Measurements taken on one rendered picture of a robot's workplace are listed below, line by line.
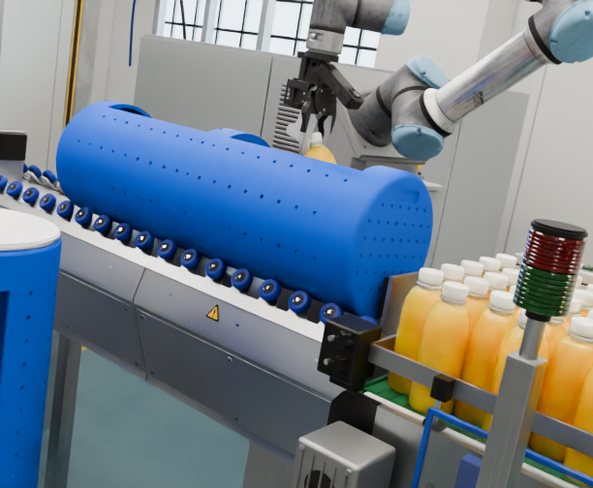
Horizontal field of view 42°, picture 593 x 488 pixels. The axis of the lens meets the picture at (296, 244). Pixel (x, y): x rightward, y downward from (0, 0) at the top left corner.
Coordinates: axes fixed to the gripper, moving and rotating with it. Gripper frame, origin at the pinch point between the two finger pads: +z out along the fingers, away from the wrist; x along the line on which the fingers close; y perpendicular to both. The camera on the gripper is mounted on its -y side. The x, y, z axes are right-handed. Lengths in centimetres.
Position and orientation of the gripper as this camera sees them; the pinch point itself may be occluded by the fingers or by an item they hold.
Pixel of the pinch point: (312, 152)
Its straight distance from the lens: 161.7
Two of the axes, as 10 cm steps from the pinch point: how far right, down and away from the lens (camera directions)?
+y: -7.6, -2.8, 5.8
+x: -6.2, 0.7, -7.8
